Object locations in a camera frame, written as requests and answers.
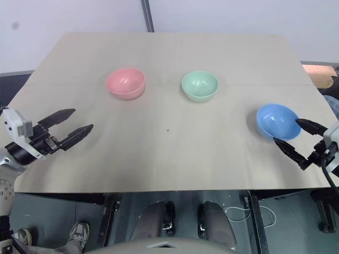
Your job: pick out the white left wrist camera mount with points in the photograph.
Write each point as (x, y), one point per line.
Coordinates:
(13, 121)

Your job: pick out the brown cardboard box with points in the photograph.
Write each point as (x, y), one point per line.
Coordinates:
(319, 75)

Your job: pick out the grey robot leg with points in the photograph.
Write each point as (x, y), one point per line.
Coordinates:
(151, 219)
(215, 222)

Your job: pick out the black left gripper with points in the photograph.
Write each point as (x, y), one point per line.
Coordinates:
(42, 141)

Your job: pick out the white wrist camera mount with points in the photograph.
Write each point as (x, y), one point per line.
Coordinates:
(13, 121)
(332, 133)

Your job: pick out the dark wall strip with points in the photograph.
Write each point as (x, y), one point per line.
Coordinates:
(147, 14)

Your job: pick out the green plastic bowl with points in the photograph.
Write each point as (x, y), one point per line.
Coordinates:
(200, 85)

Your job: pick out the grey white sneaker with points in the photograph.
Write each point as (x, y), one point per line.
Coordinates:
(78, 234)
(23, 236)

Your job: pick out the grey robot left leg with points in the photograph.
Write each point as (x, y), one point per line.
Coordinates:
(151, 219)

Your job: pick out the black table leg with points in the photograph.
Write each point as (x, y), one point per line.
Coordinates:
(111, 217)
(257, 222)

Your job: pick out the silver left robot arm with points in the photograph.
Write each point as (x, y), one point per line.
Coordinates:
(9, 185)

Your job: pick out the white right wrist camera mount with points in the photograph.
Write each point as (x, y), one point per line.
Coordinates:
(332, 133)

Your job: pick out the grey robot torso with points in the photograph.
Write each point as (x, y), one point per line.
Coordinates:
(164, 247)

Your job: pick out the black table stand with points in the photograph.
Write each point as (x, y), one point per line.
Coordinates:
(327, 209)

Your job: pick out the pink plastic bowl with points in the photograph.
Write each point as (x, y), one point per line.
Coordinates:
(126, 84)

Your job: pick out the grey robot right leg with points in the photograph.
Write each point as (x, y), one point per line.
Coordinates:
(215, 222)

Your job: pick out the person in blue jeans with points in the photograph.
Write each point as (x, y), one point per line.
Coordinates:
(333, 105)

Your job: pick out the blue plastic bowl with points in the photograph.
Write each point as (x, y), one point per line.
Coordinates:
(278, 122)

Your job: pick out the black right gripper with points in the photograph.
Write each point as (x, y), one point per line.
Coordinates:
(321, 154)

